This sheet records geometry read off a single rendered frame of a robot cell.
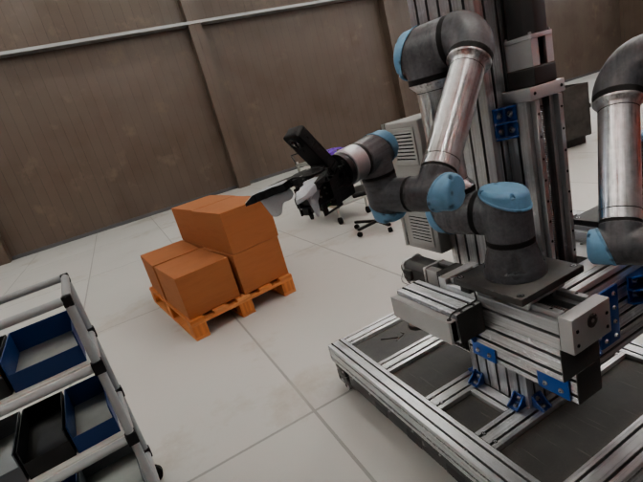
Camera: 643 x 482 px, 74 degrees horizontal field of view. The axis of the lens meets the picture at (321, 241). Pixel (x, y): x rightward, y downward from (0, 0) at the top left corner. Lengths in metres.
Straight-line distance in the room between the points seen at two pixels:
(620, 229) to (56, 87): 10.85
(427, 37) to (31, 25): 10.70
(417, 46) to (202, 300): 2.58
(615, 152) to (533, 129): 0.30
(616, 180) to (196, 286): 2.75
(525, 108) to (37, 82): 10.59
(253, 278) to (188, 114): 8.23
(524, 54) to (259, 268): 2.57
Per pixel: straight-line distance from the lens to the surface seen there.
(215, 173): 11.31
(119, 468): 2.13
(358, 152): 0.88
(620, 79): 1.12
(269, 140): 11.73
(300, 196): 0.70
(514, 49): 1.33
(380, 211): 0.95
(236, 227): 3.29
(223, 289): 3.34
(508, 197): 1.10
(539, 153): 1.32
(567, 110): 6.69
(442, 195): 0.84
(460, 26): 1.07
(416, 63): 1.12
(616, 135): 1.08
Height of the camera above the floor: 1.33
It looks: 16 degrees down
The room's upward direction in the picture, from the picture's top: 15 degrees counter-clockwise
